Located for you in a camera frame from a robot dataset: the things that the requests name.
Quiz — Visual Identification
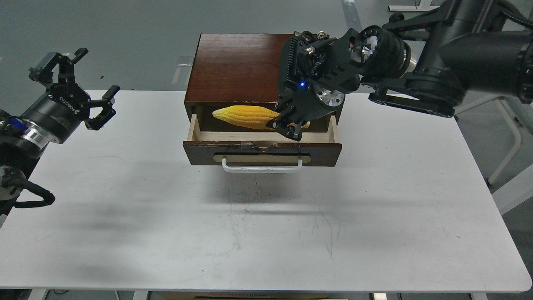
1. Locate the wooden drawer with white handle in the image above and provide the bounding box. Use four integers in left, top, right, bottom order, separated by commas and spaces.
183, 114, 342, 167

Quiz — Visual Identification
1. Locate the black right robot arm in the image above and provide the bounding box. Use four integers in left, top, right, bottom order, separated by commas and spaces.
266, 0, 533, 142

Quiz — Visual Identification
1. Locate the yellow corn cob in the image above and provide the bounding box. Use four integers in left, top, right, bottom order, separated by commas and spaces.
212, 105, 311, 130

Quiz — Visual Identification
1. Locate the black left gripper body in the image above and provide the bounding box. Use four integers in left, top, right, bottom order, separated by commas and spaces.
20, 86, 90, 144

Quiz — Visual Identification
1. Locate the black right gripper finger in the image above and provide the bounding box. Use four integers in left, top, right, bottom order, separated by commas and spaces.
282, 121, 305, 142
266, 104, 298, 129

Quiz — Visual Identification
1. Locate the white stand base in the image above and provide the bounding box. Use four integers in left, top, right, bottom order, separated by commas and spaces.
388, 2, 439, 12

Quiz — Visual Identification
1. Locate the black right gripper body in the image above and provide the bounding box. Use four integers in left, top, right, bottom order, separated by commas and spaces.
280, 81, 345, 122

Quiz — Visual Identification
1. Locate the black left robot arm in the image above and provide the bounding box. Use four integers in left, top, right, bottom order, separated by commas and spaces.
0, 48, 120, 215

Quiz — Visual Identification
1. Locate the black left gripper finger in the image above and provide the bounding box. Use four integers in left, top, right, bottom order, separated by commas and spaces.
29, 48, 88, 94
85, 85, 121, 130

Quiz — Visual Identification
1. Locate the dark wooden cabinet box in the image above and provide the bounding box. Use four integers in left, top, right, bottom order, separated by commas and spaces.
184, 34, 343, 125

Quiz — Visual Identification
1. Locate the white chair frame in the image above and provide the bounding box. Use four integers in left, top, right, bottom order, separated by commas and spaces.
455, 95, 532, 215

